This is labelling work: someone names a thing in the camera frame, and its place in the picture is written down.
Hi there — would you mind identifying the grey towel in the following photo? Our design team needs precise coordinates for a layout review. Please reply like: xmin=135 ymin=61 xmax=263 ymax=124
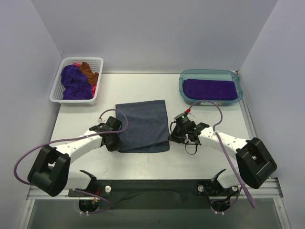
xmin=115 ymin=100 xmax=170 ymax=153

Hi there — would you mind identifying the purple towel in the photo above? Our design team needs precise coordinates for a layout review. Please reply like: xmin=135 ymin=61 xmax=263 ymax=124
xmin=183 ymin=79 xmax=238 ymax=101
xmin=61 ymin=64 xmax=93 ymax=100

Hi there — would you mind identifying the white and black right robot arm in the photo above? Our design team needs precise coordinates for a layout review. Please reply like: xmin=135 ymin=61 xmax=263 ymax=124
xmin=168 ymin=112 xmax=277 ymax=189

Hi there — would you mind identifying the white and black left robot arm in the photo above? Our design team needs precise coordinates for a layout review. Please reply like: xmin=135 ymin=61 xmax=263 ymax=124
xmin=28 ymin=116 xmax=122 ymax=197

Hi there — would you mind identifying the pink red cloth in basket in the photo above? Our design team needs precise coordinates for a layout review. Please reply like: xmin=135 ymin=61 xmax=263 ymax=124
xmin=74 ymin=63 xmax=97 ymax=96

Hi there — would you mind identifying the teal plastic bin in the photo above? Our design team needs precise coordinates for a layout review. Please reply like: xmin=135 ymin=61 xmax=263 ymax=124
xmin=178 ymin=69 xmax=243 ymax=106

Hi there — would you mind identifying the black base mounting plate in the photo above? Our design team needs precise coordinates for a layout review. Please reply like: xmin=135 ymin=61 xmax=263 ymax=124
xmin=68 ymin=179 xmax=239 ymax=210

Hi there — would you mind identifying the purple towel in basket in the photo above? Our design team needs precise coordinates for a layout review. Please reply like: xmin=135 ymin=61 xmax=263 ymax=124
xmin=61 ymin=64 xmax=93 ymax=100

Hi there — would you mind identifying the brown cloth in basket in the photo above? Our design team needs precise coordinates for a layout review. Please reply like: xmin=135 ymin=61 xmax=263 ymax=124
xmin=79 ymin=62 xmax=99 ymax=85

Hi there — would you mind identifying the white plastic laundry basket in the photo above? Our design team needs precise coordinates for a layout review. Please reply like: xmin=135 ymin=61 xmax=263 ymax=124
xmin=49 ymin=57 xmax=104 ymax=106

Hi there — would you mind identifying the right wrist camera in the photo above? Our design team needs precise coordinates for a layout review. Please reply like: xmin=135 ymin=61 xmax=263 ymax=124
xmin=174 ymin=112 xmax=196 ymax=131

